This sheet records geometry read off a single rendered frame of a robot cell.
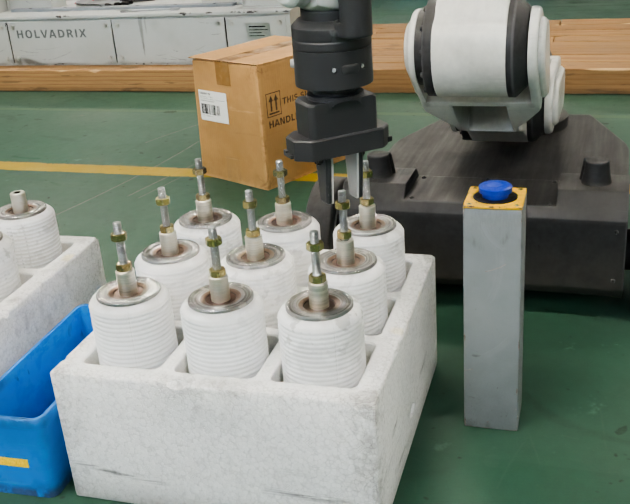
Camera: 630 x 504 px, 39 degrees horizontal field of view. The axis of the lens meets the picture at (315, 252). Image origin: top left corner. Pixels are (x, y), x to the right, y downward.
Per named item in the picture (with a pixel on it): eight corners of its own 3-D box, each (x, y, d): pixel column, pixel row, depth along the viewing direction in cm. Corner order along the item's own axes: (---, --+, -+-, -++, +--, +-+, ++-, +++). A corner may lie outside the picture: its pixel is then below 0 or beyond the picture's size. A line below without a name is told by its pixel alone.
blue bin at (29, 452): (92, 371, 139) (79, 302, 134) (157, 376, 136) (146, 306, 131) (-19, 494, 113) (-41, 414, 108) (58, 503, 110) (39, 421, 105)
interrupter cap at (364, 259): (303, 270, 108) (303, 265, 108) (336, 247, 114) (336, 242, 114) (356, 281, 104) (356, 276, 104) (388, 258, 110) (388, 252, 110)
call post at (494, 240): (470, 397, 125) (470, 188, 112) (521, 402, 123) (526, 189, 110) (463, 426, 118) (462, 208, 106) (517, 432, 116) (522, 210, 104)
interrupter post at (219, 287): (221, 294, 104) (218, 269, 102) (235, 299, 102) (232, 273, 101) (206, 302, 102) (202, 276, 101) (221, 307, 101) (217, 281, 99)
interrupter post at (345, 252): (332, 266, 109) (331, 241, 107) (343, 258, 111) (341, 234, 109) (349, 269, 107) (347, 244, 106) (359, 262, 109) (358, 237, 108)
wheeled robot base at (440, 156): (407, 171, 210) (403, 27, 196) (641, 179, 193) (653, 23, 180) (326, 288, 155) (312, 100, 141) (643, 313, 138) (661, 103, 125)
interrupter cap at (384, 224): (374, 243, 114) (374, 238, 114) (328, 232, 119) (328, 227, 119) (407, 224, 120) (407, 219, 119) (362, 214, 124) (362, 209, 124)
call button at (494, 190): (480, 194, 111) (480, 178, 110) (513, 195, 109) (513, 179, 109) (476, 205, 107) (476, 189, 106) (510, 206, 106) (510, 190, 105)
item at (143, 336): (119, 403, 117) (95, 278, 110) (191, 397, 117) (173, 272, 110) (105, 446, 108) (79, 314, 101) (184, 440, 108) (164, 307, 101)
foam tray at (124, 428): (199, 343, 145) (184, 241, 138) (437, 363, 134) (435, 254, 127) (75, 496, 111) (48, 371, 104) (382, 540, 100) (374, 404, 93)
